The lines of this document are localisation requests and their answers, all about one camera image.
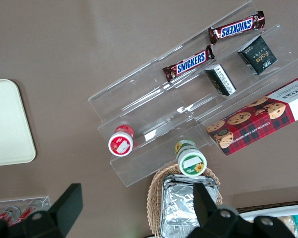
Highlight clear acrylic tiered stand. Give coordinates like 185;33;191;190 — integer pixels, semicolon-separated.
87;58;211;188
157;0;298;149

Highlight dark green snack box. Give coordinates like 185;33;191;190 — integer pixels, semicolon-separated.
237;34;278;75

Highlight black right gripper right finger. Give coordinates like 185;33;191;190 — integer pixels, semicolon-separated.
188;183;251;238

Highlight clear bag of cookies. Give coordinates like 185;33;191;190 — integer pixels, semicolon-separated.
275;215;297;235

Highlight stacked aluminium foil trays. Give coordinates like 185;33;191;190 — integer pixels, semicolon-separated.
159;174;221;238

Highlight red lid yogurt cup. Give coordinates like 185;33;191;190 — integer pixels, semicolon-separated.
108;124;135;156

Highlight red Coca-Cola bottle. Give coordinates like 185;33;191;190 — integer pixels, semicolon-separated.
18;207;37;223
0;205;22;223

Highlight Snickers chocolate bar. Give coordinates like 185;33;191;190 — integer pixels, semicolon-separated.
162;44;216;82
208;10;266;45

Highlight white rectangular snack bin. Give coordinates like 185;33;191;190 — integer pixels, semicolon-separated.
237;200;298;238

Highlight clear acrylic bottle rack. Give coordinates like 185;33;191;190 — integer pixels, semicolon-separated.
0;195;52;224

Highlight red tartan Walkers cookie box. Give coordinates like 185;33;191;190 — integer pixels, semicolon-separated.
206;76;298;156

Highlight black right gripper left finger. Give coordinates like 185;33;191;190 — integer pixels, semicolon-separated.
17;183;84;238

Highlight beige plastic serving tray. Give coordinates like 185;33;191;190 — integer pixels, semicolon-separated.
0;78;37;167

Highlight green lid yogurt cup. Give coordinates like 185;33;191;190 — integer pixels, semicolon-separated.
174;139;208;177

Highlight black tissue pack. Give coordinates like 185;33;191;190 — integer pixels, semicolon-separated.
204;63;237;97

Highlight oval light wicker basket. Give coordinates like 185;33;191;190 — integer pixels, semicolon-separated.
146;162;224;238

